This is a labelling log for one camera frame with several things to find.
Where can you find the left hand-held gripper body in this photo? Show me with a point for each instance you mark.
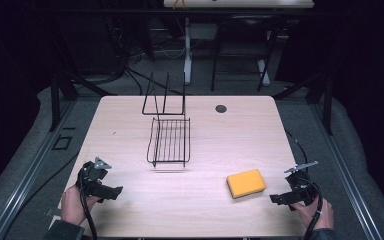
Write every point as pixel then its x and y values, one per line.
pixel 91 175

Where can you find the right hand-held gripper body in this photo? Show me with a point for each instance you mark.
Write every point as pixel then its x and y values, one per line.
pixel 301 186

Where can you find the yellow sponge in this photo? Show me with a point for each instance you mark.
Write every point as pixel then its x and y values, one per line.
pixel 246 183

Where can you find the person's right hand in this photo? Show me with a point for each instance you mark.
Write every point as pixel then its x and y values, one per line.
pixel 318 215

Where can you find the person's left hand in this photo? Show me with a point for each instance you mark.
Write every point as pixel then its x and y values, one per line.
pixel 71 205

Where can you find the dark round table grommet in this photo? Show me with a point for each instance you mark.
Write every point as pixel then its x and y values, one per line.
pixel 221 108

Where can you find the black chair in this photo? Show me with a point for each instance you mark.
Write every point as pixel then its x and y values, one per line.
pixel 243 33

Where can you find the white desk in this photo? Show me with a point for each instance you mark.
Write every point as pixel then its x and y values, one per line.
pixel 240 3

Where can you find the grey metal floor rail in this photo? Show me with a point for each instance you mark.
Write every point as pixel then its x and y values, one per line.
pixel 346 173
pixel 23 180

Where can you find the black metal frame post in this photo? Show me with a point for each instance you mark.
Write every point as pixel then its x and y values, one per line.
pixel 328 103
pixel 55 103

